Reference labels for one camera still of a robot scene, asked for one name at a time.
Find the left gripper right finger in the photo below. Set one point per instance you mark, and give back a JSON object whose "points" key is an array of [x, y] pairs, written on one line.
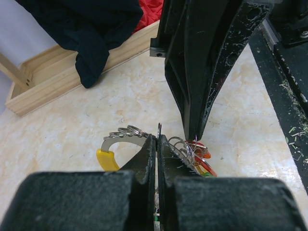
{"points": [[170, 167]]}

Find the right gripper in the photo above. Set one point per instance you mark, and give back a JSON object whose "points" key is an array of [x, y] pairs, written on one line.
{"points": [[195, 75]]}

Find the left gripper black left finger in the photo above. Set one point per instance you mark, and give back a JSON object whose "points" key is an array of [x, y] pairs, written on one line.
{"points": [[141, 198]]}

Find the bunch of tagged keys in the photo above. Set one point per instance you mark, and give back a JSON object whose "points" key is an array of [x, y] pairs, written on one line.
{"points": [[193, 154]]}

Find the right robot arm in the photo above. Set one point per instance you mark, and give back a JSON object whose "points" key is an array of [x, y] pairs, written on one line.
{"points": [[288, 17]]}

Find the red cloth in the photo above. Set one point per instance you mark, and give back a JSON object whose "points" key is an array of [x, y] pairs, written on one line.
{"points": [[152, 10]]}

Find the dark navy jersey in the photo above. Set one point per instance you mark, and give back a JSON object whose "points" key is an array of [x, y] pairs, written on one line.
{"points": [[90, 27]]}

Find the wooden clothes rack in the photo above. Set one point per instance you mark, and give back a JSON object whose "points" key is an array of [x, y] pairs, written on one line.
{"points": [[52, 73]]}

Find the aluminium frame rail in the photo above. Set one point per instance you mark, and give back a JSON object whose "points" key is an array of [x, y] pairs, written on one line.
{"points": [[270, 34]]}

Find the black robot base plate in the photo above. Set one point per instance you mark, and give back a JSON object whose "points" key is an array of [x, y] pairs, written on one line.
{"points": [[292, 120]]}

